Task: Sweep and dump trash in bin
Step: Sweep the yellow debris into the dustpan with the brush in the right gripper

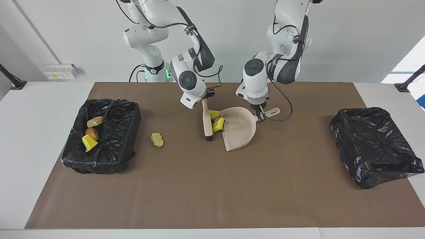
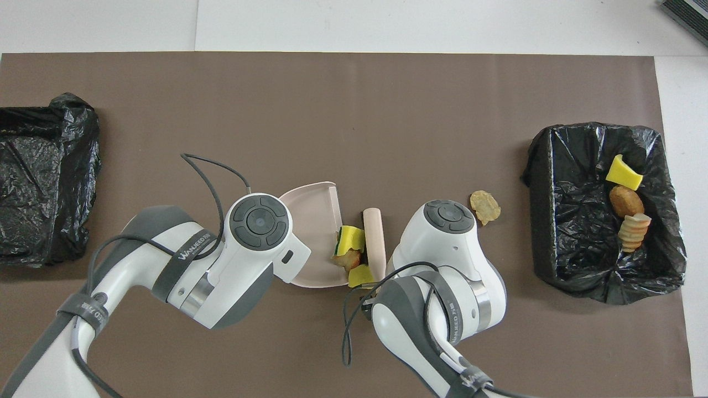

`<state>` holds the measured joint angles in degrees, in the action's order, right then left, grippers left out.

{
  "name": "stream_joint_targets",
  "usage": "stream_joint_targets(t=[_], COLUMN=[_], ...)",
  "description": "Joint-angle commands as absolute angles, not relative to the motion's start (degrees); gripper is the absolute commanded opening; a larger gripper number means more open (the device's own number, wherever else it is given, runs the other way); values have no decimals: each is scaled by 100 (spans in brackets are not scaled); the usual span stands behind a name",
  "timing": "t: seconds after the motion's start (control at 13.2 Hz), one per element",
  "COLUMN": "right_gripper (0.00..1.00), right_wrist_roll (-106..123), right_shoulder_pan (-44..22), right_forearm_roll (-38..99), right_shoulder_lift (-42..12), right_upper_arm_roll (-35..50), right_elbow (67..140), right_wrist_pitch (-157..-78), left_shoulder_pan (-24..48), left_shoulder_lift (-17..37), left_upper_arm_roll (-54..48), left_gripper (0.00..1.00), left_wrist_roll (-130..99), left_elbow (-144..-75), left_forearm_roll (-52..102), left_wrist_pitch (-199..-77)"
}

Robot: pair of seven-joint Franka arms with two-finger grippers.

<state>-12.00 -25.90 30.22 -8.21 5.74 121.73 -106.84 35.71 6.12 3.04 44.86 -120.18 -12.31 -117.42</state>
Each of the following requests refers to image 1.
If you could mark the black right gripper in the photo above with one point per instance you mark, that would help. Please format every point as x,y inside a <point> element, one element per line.
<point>209,93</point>

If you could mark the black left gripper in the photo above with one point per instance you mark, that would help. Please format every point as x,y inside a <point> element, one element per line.
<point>259,105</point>

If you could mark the yellow sponge chunk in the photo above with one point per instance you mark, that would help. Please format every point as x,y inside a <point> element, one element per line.
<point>214,114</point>

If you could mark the orange bread crust piece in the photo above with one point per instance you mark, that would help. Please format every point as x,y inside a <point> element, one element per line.
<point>217,119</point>

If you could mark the beige plastic dustpan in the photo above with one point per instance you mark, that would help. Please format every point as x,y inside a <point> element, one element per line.
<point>239,132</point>

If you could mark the beige hand brush black bristles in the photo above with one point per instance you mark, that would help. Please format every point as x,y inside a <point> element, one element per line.
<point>207,122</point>

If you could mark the yellow sponge with green pad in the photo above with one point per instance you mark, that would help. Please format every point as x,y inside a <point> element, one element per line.
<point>219,126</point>

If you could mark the beige angular bread chunk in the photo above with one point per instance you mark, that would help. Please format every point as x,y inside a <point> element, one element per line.
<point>94,122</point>

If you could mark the oval brown bread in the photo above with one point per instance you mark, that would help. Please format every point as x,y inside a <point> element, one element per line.
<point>92,133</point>

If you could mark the small yellow sponge wedge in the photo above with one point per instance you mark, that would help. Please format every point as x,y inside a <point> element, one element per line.
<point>89,142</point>

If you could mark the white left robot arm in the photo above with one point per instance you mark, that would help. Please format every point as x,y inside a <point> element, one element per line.
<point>255,76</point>

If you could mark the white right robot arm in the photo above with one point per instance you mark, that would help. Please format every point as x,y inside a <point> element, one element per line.
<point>189,83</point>

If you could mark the black bag lined bin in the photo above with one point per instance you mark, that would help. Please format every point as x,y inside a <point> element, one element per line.
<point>116,139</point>
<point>372,142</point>

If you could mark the beige rounded bread chunk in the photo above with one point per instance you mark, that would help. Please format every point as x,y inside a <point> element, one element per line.
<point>157,139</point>

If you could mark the brown paper table mat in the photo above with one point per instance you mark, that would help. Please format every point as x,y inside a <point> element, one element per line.
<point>199,199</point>

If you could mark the black clamp stand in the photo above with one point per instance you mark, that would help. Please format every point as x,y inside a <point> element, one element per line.
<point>403,87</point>
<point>18,84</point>

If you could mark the blue object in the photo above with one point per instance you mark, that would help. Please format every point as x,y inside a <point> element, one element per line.
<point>423,103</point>

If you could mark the white wall socket box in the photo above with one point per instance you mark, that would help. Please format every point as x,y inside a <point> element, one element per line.
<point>61,71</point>

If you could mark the white wall conduit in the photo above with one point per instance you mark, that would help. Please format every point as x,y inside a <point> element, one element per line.
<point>37,31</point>

